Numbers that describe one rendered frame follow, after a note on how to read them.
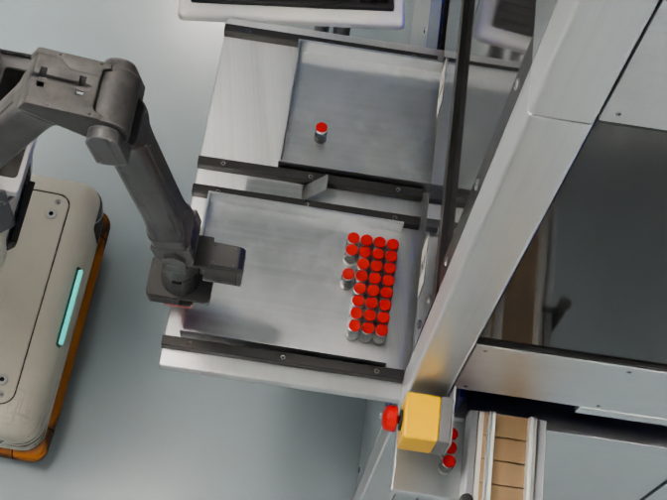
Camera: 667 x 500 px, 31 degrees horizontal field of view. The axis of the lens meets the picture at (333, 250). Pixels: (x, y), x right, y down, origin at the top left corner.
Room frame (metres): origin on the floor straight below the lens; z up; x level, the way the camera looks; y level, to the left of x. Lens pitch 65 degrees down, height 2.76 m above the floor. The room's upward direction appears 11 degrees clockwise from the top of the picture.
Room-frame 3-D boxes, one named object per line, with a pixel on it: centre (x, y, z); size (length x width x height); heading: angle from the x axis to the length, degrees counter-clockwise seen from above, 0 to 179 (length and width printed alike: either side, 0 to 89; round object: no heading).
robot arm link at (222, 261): (0.74, 0.19, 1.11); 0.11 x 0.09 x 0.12; 92
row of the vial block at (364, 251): (0.82, -0.05, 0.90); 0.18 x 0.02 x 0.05; 2
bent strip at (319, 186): (0.98, 0.10, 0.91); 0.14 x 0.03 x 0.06; 94
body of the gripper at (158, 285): (0.74, 0.23, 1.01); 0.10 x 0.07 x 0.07; 92
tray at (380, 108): (1.16, -0.04, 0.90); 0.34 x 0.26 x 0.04; 93
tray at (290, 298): (0.82, 0.06, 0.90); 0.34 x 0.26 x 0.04; 92
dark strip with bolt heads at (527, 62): (0.72, -0.15, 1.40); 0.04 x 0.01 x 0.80; 3
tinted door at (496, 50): (0.91, -0.15, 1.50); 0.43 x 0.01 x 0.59; 3
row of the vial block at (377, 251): (0.82, -0.08, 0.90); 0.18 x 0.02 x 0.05; 2
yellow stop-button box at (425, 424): (0.58, -0.19, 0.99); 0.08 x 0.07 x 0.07; 93
